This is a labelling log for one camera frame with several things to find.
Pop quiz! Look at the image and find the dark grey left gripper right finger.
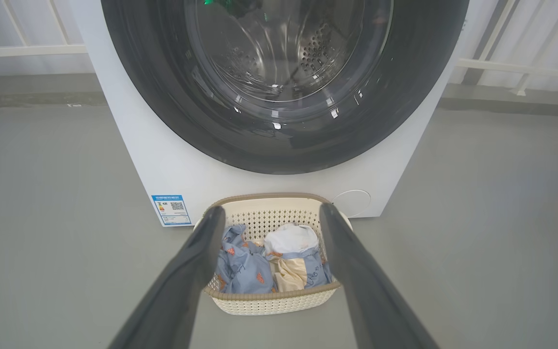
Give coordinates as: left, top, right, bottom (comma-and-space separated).
319, 202, 440, 349

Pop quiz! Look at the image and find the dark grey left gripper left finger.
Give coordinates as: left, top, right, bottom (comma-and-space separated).
108, 206, 227, 349

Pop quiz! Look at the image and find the plain blue garment with writing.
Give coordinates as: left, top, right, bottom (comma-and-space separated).
279, 250, 333, 289

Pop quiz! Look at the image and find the blue garment with orange prints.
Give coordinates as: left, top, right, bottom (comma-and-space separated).
216, 224, 276, 294

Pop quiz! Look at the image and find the beige garment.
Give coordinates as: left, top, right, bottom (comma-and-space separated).
270, 257, 309, 292

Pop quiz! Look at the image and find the white garment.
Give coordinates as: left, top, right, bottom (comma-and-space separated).
263, 223, 319, 255

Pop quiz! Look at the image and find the cream perforated plastic laundry basket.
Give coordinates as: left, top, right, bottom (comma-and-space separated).
193, 193, 353, 316

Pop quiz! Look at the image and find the white front-load washing machine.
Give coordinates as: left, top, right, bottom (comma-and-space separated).
68, 0, 471, 227

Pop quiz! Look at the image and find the blue energy label sticker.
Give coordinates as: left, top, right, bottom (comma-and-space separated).
151, 194, 192, 226

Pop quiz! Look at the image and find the round white filter cover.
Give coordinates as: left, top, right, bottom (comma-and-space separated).
332, 189, 372, 219

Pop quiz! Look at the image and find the perforated steel washer drum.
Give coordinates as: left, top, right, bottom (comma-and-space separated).
185, 0, 394, 103

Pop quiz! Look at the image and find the white metal railing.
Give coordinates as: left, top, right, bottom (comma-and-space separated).
0, 0, 88, 59
456, 0, 558, 96

